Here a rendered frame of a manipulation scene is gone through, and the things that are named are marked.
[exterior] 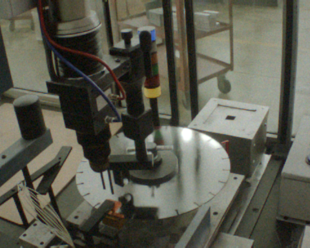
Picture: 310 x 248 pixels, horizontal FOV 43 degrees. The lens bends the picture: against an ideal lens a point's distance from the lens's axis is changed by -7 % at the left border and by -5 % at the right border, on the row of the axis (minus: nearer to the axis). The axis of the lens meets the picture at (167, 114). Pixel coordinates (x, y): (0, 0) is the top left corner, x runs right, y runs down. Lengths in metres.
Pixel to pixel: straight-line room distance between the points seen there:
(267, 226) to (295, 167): 0.17
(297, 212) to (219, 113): 0.37
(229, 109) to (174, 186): 0.43
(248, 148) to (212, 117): 0.15
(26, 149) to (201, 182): 0.36
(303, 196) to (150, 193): 0.37
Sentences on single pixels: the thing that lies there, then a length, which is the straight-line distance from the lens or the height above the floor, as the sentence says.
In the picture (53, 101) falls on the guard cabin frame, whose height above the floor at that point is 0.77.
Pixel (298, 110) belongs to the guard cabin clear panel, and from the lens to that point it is 1.22.
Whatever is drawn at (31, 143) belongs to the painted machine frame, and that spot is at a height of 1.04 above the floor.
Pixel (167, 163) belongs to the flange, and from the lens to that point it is 0.87.
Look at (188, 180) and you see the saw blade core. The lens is 0.83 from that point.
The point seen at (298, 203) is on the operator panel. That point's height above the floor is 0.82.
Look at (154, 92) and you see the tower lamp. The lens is 1.11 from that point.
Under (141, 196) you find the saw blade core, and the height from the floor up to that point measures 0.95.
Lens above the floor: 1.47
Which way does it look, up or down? 29 degrees down
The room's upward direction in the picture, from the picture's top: 5 degrees counter-clockwise
